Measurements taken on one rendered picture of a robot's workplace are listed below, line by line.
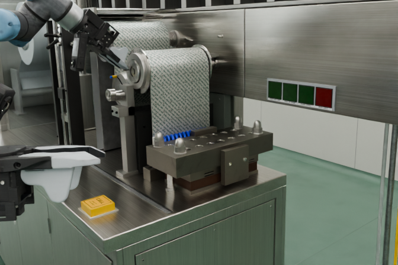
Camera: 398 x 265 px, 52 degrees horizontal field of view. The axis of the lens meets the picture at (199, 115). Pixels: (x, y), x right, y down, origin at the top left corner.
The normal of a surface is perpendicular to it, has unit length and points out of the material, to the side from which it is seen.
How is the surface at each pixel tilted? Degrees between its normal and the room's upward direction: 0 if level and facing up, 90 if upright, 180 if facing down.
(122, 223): 0
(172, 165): 90
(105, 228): 0
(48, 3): 109
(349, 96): 90
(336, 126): 90
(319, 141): 90
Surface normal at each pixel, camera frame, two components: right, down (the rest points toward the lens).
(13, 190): 0.08, 0.08
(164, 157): -0.79, 0.15
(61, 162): 0.32, 0.07
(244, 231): 0.62, 0.16
